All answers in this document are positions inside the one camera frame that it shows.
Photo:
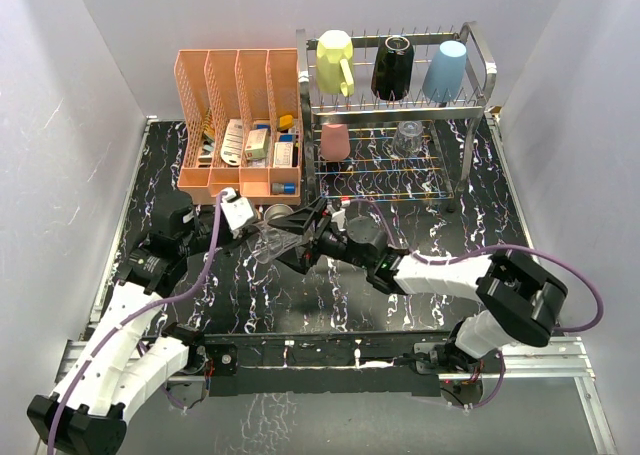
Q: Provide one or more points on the pink plastic cup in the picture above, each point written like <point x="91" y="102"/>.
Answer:
<point x="334" y="142"/>

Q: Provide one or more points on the aluminium frame rail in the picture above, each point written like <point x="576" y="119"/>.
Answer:
<point x="563" y="357"/>

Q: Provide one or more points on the white green small box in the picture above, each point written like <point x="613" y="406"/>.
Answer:
<point x="257" y="144"/>

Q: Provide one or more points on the blue grey cylinder battery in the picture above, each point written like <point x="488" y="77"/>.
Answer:
<point x="283" y="188"/>

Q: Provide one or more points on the yellow black small object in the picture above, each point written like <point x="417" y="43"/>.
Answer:
<point x="285" y="122"/>

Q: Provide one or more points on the white barcode label card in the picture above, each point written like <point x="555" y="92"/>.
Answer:
<point x="232" y="143"/>

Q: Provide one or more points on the light blue cup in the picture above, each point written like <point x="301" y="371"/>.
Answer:
<point x="445" y="73"/>

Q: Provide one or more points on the orange plastic file organizer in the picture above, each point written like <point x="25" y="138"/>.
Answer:
<point x="243" y="118"/>

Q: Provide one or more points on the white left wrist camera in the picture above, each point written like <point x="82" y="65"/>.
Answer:
<point x="239" y="211"/>

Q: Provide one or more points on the stainless steel cup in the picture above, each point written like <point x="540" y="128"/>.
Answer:
<point x="276" y="211"/>

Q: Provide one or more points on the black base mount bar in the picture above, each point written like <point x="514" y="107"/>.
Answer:
<point x="318" y="363"/>

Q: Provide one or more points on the yellow faceted mug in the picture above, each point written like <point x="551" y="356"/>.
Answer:
<point x="334" y="63"/>

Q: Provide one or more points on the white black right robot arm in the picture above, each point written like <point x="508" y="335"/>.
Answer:
<point x="522" y="300"/>

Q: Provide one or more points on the clear ribbed glass cup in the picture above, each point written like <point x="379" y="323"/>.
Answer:
<point x="408" y="139"/>

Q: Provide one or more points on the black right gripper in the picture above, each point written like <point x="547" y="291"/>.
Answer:
<point x="304" y="256"/>

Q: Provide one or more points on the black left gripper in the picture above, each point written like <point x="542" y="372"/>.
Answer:
<point x="232" y="241"/>

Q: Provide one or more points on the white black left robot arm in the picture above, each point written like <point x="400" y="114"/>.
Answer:
<point x="89" y="410"/>

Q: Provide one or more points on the white red printed box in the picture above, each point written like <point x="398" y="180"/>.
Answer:
<point x="283" y="154"/>

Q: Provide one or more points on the black glossy cup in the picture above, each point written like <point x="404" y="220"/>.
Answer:
<point x="392" y="70"/>

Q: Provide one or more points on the stainless steel dish rack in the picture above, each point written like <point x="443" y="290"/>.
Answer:
<point x="366" y="111"/>

